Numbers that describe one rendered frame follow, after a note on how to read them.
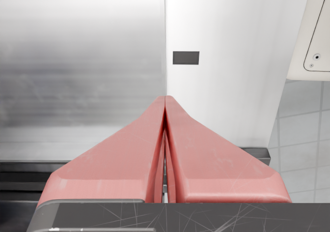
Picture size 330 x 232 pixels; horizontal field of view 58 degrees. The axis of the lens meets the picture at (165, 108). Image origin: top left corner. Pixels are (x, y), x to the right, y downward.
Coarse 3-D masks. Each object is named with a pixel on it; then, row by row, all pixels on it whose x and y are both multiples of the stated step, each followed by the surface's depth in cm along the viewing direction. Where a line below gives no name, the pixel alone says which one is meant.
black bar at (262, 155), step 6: (246, 150) 40; (252, 150) 40; (258, 150) 40; (264, 150) 40; (258, 156) 39; (264, 156) 39; (270, 156) 39; (0, 162) 40; (6, 162) 40; (12, 162) 40; (18, 162) 40; (24, 162) 40; (30, 162) 40; (36, 162) 40; (42, 162) 40; (48, 162) 40; (54, 162) 40; (60, 162) 40; (66, 162) 40; (264, 162) 39
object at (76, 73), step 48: (0, 0) 30; (48, 0) 29; (96, 0) 29; (144, 0) 29; (0, 48) 33; (48, 48) 32; (96, 48) 32; (144, 48) 32; (0, 96) 36; (48, 96) 36; (96, 96) 36; (144, 96) 36; (0, 144) 40; (48, 144) 40; (96, 144) 40
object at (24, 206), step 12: (0, 192) 44; (12, 192) 44; (24, 192) 44; (36, 192) 44; (0, 204) 49; (12, 204) 49; (24, 204) 49; (36, 204) 49; (0, 216) 51; (12, 216) 51; (24, 216) 51; (0, 228) 53; (12, 228) 53; (24, 228) 53
